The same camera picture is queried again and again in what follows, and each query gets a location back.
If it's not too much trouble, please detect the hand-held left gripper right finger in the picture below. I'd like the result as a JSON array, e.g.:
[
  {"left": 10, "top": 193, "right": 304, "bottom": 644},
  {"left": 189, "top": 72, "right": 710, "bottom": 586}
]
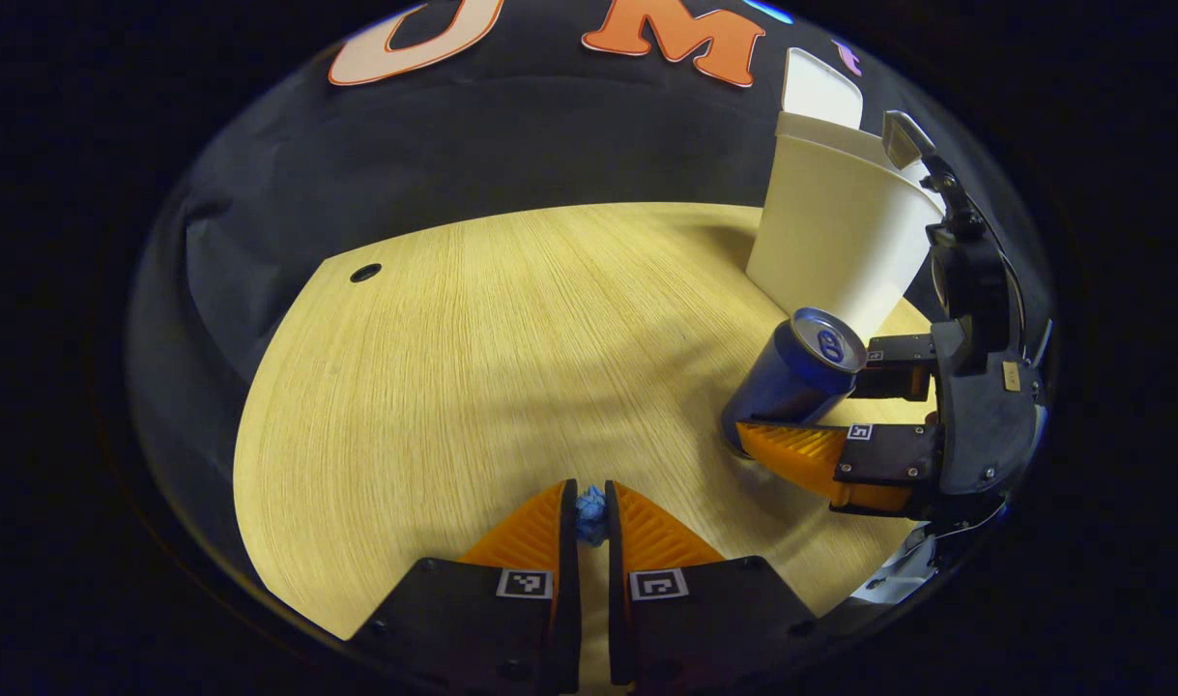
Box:
[{"left": 605, "top": 480, "right": 821, "bottom": 692}]

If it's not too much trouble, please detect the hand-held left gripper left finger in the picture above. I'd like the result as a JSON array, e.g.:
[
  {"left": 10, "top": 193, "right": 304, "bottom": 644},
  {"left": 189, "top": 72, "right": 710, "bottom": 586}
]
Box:
[{"left": 352, "top": 478, "right": 582, "bottom": 695}]

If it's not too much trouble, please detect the blue pop can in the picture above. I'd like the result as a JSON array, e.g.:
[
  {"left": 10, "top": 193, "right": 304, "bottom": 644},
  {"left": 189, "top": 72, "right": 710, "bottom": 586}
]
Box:
[{"left": 721, "top": 307, "right": 868, "bottom": 455}]

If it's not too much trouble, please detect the blue paper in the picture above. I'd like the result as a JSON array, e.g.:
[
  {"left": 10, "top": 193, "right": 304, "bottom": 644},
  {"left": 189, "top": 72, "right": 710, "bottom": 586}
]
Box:
[{"left": 575, "top": 485, "right": 609, "bottom": 547}]

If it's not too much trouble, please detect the white desktop garbage bin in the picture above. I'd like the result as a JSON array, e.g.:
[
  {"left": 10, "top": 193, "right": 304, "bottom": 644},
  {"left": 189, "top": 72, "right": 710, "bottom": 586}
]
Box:
[{"left": 746, "top": 48, "right": 947, "bottom": 344}]

